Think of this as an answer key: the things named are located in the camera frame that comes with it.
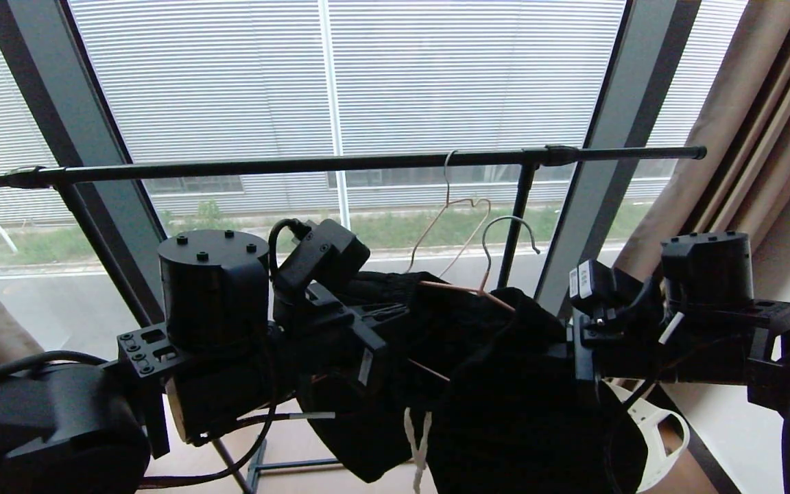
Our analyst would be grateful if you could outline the pink clothes hanger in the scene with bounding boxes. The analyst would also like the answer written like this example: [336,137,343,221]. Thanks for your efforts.
[407,215,542,383]
[405,150,492,277]

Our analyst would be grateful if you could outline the black garment with white cord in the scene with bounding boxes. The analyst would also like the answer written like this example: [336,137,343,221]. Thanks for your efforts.
[299,270,649,494]

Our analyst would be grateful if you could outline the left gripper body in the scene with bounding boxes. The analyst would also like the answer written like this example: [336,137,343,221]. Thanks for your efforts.
[268,310,392,397]

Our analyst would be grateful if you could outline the window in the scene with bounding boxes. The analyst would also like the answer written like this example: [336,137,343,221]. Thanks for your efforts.
[0,0,751,368]

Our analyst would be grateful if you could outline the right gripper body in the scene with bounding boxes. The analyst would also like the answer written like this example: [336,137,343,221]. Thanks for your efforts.
[566,310,671,407]

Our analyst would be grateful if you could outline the white laundry basket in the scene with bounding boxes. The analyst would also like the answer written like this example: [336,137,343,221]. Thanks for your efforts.
[608,381,691,493]

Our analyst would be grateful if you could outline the black clothes rack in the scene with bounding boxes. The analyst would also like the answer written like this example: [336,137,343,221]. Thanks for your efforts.
[0,144,708,494]

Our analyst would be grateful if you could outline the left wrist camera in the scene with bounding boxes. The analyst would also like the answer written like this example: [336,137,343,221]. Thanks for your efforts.
[268,218,372,316]

